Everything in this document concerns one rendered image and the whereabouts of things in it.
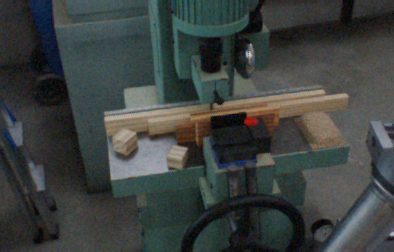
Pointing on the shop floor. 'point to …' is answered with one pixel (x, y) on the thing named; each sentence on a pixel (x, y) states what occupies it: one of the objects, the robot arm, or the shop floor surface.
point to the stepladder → (34, 182)
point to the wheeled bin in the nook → (47, 56)
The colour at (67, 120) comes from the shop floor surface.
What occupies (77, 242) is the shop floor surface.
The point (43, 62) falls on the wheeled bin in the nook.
